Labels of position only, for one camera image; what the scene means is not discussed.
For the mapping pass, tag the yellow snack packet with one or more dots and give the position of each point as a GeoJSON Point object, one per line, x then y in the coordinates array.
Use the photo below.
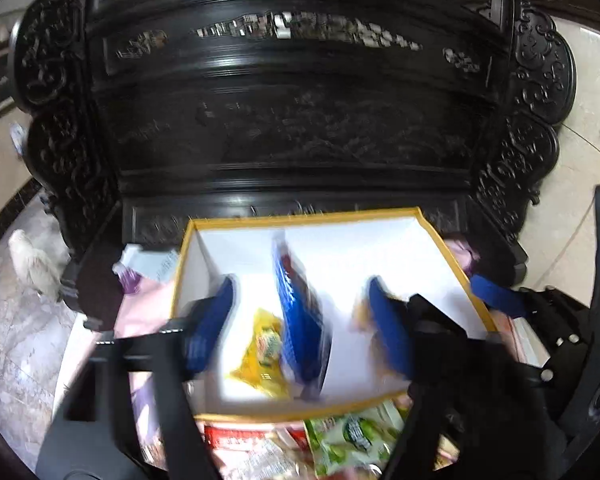
{"type": "Point", "coordinates": [262, 355]}

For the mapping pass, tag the yellow cardboard box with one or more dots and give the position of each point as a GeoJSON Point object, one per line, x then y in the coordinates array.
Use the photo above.
{"type": "Point", "coordinates": [360, 255]}

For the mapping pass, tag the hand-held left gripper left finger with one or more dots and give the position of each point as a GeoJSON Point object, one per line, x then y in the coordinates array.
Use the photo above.
{"type": "Point", "coordinates": [210, 322]}

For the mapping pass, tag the white figure on floor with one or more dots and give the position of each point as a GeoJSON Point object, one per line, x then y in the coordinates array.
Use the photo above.
{"type": "Point", "coordinates": [35, 265]}

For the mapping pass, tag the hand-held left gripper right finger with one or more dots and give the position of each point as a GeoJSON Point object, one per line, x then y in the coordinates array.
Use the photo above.
{"type": "Point", "coordinates": [387, 325]}

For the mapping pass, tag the dark framed picture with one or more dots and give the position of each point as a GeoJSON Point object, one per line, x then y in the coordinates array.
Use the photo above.
{"type": "Point", "coordinates": [0, 82]}

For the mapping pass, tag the dark carved wooden chair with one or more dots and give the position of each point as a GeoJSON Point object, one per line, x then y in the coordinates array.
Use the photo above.
{"type": "Point", "coordinates": [290, 110]}

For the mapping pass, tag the white blue wall tag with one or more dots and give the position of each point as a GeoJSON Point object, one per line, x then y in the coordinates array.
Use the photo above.
{"type": "Point", "coordinates": [19, 140]}

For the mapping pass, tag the light green snack packet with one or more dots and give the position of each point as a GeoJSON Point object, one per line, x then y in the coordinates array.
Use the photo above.
{"type": "Point", "coordinates": [355, 435]}

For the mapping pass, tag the blue snack packet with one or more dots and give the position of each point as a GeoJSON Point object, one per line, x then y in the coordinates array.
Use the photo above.
{"type": "Point", "coordinates": [300, 310]}

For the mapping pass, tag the red long snack packet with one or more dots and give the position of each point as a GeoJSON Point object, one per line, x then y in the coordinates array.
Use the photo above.
{"type": "Point", "coordinates": [240, 442]}

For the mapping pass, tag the white purple snack packet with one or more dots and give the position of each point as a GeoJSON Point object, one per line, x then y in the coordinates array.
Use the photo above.
{"type": "Point", "coordinates": [147, 265]}

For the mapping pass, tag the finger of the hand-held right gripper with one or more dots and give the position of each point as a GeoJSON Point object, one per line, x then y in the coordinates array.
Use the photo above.
{"type": "Point", "coordinates": [497, 297]}

